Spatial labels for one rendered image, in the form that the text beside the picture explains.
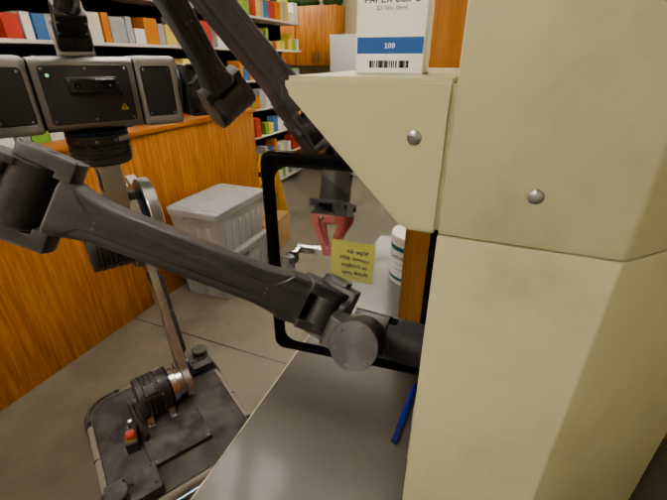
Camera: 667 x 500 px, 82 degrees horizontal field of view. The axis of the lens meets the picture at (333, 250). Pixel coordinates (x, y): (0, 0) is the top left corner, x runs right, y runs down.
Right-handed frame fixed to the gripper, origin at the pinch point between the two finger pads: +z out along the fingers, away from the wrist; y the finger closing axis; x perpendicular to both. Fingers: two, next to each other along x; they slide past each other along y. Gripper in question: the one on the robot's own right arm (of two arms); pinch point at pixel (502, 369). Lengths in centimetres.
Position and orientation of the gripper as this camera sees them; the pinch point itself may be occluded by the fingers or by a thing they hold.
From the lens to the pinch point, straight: 54.1
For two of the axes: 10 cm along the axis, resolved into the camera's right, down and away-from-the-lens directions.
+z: 9.4, 2.1, -2.8
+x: -0.7, 9.0, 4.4
